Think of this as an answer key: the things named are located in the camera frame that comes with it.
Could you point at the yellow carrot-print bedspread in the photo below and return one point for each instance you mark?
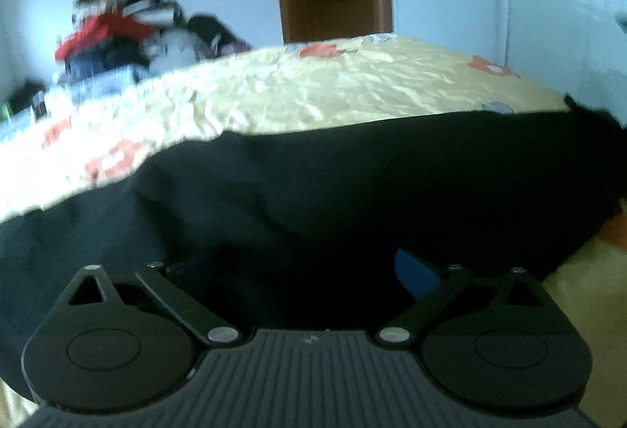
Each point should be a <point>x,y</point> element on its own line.
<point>343,90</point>

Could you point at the pile of folded clothes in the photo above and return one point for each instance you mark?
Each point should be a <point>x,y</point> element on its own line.
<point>115,28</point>

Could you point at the black pants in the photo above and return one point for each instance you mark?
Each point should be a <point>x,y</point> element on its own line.
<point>343,193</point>

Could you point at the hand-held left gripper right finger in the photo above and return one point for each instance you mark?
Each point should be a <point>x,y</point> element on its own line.
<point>415,278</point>

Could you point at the white wardrobe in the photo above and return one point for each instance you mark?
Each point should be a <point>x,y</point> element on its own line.
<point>563,6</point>

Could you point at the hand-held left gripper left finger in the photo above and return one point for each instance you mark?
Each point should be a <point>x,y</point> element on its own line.
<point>169,291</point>

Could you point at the black bag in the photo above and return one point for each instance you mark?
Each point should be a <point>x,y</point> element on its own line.
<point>213,33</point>

